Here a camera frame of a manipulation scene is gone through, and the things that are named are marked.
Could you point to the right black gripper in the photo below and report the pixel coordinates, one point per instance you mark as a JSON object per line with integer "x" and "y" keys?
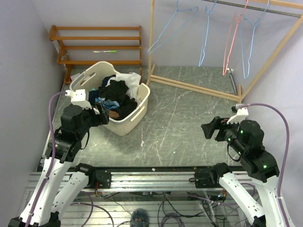
{"x": 217, "y": 122}

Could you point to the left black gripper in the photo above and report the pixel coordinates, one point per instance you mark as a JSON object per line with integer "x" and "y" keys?
{"x": 101, "y": 118}

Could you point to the black t shirt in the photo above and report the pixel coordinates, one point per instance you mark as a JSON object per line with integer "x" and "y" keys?
{"x": 115, "y": 99}

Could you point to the white t shirt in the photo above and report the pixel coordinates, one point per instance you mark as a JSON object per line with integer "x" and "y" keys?
{"x": 132, "y": 81}

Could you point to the blue hanger holding black shirt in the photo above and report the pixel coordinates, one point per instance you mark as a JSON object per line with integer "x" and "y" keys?
{"x": 206, "y": 23}

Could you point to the pink wire hanger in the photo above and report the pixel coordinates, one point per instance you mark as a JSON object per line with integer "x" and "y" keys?
{"x": 231, "y": 38}

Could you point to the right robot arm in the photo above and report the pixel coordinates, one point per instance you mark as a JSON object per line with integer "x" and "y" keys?
{"x": 246, "y": 138}

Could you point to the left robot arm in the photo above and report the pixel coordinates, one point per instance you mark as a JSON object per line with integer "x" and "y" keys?
{"x": 48, "y": 202}

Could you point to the blue hanger right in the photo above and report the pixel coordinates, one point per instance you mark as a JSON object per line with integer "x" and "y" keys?
{"x": 246, "y": 59}

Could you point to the blue hanger far left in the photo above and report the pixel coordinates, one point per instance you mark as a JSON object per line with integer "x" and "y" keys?
{"x": 181, "y": 16}

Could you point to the white laundry basket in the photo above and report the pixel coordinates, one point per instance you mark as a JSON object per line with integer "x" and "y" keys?
{"x": 92, "y": 78}

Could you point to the white paper scrap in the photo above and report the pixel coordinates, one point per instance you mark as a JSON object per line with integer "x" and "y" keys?
{"x": 73, "y": 77}

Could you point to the green white pen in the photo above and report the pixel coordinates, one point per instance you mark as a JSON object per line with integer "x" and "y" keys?
{"x": 106, "y": 51}

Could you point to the brown wooden shoe rack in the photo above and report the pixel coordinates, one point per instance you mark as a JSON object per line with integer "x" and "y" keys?
{"x": 63, "y": 57}

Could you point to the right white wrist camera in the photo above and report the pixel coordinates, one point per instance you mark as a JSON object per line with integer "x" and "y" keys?
{"x": 240, "y": 113}

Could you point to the aluminium mounting rail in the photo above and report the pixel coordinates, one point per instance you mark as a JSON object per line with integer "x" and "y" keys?
{"x": 145, "y": 179}

